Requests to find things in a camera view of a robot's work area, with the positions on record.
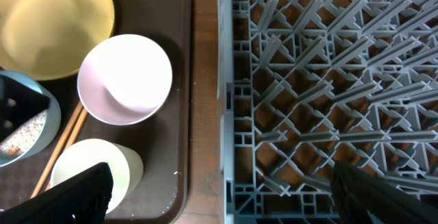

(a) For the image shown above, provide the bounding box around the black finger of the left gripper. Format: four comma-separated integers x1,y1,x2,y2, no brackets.
1,75,50,141

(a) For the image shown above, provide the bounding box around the wooden chopstick left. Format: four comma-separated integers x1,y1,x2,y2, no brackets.
30,102,83,198

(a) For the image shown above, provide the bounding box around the light blue bowl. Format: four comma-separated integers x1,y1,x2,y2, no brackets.
1,71,61,167

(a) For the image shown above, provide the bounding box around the grey dishwasher rack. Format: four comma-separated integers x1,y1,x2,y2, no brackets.
217,0,437,223

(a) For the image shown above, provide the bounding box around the wooden chopstick right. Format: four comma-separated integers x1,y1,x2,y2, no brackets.
44,109,89,190

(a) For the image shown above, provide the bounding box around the yellow plate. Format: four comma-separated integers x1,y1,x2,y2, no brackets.
1,0,115,80

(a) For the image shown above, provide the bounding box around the pile of rice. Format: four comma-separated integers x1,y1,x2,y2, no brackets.
1,111,47,158

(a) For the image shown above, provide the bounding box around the pink bowl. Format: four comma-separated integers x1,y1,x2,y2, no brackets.
77,34,173,126

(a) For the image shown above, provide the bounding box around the brown serving tray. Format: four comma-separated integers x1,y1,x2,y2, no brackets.
0,0,192,224

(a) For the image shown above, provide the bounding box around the wooden chopstick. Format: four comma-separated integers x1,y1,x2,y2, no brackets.
44,109,89,190
30,102,83,198

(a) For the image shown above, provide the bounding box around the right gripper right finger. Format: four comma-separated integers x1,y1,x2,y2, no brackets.
330,161,437,224

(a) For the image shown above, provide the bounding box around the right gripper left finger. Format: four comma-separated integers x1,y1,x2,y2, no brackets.
1,162,114,224

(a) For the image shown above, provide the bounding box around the pale green cup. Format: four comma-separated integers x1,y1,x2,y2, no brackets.
50,138,144,213

